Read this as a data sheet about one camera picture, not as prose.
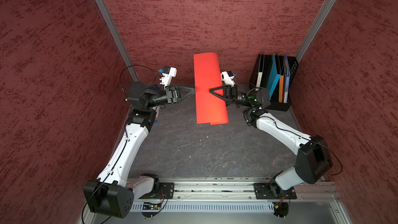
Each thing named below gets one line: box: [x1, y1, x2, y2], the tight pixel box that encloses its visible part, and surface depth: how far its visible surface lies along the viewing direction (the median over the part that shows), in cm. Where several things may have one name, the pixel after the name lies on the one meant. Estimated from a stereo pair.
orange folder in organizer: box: [278, 75, 284, 103], surface depth 96 cm
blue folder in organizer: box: [283, 53, 291, 104], surface depth 94 cm
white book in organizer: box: [256, 51, 265, 88], surface depth 92 cm
